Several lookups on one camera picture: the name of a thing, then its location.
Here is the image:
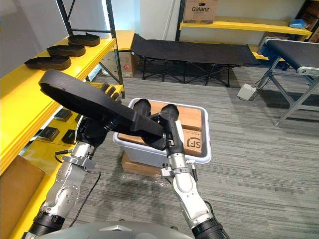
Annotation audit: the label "cardboard box with SF print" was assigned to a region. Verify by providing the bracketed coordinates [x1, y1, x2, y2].
[181, 128, 208, 158]

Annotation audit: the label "flat cardboard box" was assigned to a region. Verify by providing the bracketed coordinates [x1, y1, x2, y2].
[121, 154, 163, 178]

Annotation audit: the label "white plastic bin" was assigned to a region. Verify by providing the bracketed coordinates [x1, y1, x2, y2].
[113, 98, 212, 170]

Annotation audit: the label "black folding cot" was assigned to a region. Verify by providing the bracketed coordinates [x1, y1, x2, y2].
[131, 33, 260, 88]

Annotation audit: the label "yellow shelf rack dark posts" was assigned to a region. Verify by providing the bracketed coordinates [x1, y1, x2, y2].
[0, 0, 137, 239]

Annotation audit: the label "grey robot torso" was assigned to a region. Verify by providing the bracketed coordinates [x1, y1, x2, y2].
[21, 222, 197, 239]

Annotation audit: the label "large brown cardboard box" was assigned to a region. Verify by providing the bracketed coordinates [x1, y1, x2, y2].
[0, 155, 47, 239]

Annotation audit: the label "black sole-shaped plastic housing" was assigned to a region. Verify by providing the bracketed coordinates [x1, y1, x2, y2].
[67, 32, 101, 47]
[46, 44, 87, 58]
[24, 55, 72, 71]
[38, 69, 165, 137]

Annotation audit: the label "stacked cardboard box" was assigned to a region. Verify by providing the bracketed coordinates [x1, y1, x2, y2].
[294, 0, 319, 43]

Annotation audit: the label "black belt conveyor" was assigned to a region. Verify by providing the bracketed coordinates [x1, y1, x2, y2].
[258, 37, 319, 127]

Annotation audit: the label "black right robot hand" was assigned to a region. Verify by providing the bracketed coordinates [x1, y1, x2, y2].
[133, 98, 185, 156]

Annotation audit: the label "yellow wall shelf rack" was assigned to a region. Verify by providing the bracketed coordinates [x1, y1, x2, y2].
[174, 0, 314, 61]

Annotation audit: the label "Galanz cardboard box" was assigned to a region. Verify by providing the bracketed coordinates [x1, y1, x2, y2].
[183, 0, 219, 24]

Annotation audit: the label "white control box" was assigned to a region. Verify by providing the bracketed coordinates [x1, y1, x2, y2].
[236, 83, 258, 101]

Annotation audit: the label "blue plastic bag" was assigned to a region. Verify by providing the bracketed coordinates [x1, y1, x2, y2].
[289, 18, 312, 30]

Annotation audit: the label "plain cardboard box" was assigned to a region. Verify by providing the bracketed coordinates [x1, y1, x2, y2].
[147, 99, 203, 130]
[117, 131, 153, 148]

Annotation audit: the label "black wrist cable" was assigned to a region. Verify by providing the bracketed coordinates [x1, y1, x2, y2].
[54, 149, 102, 226]

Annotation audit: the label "cardboard box with red label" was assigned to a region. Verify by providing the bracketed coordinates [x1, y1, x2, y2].
[102, 51, 140, 78]

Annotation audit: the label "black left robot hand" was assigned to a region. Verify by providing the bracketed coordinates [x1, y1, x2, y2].
[74, 83, 122, 150]

